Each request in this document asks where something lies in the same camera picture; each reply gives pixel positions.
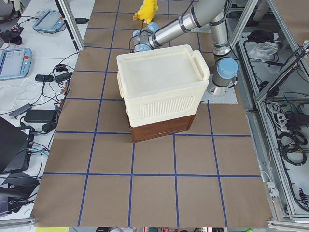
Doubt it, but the lower teach pendant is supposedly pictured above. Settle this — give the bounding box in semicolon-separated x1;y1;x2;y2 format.
0;48;32;80

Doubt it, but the small black device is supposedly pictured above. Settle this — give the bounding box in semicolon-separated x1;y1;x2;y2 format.
35;74;54;82

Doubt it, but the white crumpled cloth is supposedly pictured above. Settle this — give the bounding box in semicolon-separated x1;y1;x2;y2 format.
248;42;278;62

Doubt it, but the flat black power brick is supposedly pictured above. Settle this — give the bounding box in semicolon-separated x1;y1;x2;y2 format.
24;109;55;123

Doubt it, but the aluminium frame post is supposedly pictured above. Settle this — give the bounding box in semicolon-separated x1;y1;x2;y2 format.
55;0;84;53

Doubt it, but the yellow plush dinosaur toy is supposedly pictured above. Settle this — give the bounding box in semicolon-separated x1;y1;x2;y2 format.
133;0;159;24

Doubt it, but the cream plastic cabinet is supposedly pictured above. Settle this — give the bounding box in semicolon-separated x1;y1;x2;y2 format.
116;44;210;127

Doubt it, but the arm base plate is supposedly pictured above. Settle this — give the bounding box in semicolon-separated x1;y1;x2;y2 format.
201;74;238;104

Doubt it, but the teach pendant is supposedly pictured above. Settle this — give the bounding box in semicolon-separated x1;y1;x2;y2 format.
32;10;65;33
0;48;32;80

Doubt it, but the black laptop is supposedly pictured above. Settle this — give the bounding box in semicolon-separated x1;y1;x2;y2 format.
0;118;34;174

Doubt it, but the upper teach pendant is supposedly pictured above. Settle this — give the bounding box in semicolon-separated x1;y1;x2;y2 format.
32;10;65;33

